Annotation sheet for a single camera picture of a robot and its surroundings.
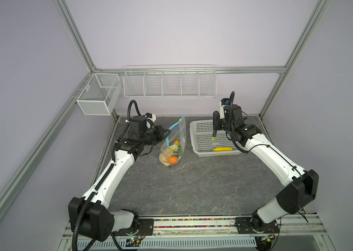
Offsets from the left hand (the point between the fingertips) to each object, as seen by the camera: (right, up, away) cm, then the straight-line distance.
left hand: (171, 133), depth 75 cm
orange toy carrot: (0, -15, +14) cm, 21 cm away
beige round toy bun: (-6, -17, +22) cm, 28 cm away
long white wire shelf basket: (-3, +33, +25) cm, 41 cm away
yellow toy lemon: (-2, -10, +15) cm, 18 cm away
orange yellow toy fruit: (+2, -6, +19) cm, 20 cm away
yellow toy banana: (+29, -10, +22) cm, 37 cm away
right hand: (+23, +8, +6) cm, 25 cm away
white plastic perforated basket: (+19, -7, +30) cm, 37 cm away
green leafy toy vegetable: (+4, -10, +15) cm, 18 cm away
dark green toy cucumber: (+22, -1, +9) cm, 24 cm away
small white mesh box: (-50, +25, +27) cm, 62 cm away
